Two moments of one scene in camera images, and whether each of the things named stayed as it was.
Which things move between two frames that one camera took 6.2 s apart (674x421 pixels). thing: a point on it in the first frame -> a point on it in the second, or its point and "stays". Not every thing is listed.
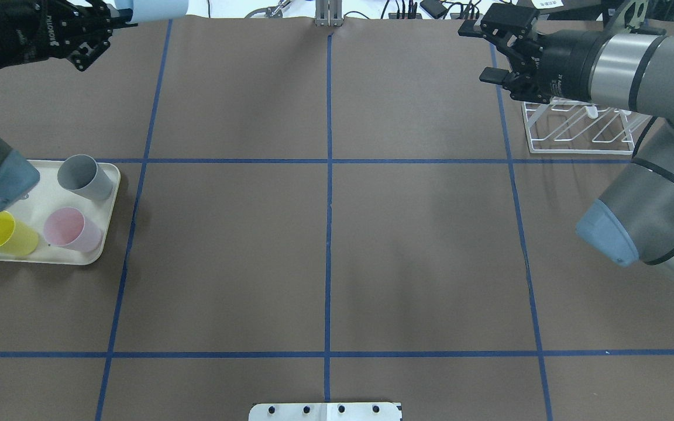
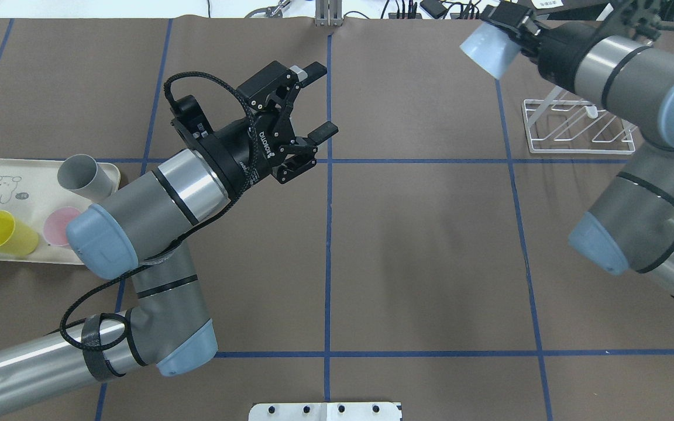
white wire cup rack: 570,126 stays
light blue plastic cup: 145,11 -> 494,48
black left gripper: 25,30 -> 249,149
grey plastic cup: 82,173 stays
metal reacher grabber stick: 272,12 stays
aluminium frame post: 328,13 stays
